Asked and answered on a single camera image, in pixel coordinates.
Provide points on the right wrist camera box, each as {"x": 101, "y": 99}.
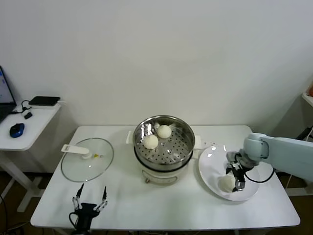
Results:
{"x": 231, "y": 156}

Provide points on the white steamed baozi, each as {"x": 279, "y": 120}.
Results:
{"x": 150, "y": 142}
{"x": 164, "y": 131}
{"x": 225, "y": 184}

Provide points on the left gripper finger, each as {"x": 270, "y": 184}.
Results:
{"x": 104, "y": 199}
{"x": 78, "y": 198}

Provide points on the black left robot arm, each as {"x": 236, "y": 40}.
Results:
{"x": 82, "y": 232}

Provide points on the blue computer mouse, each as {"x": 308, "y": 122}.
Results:
{"x": 17, "y": 129}

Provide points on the black laptop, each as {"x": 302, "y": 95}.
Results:
{"x": 6, "y": 98}

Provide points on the white electric cooker base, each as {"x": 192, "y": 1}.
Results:
{"x": 159, "y": 176}

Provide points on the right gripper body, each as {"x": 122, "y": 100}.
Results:
{"x": 238, "y": 162}

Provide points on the perforated steel steamer basket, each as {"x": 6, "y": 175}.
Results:
{"x": 151, "y": 160}

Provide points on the black flat device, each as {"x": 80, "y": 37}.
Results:
{"x": 44, "y": 100}

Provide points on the white side table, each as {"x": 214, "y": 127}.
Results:
{"x": 36, "y": 127}

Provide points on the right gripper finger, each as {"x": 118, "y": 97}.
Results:
{"x": 239, "y": 185}
{"x": 228, "y": 170}

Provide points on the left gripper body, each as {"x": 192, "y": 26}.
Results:
{"x": 85, "y": 213}

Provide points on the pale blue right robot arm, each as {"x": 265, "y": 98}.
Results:
{"x": 281, "y": 151}

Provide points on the small black adapter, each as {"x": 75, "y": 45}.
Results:
{"x": 28, "y": 115}

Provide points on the white round plate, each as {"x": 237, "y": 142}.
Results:
{"x": 210, "y": 169}

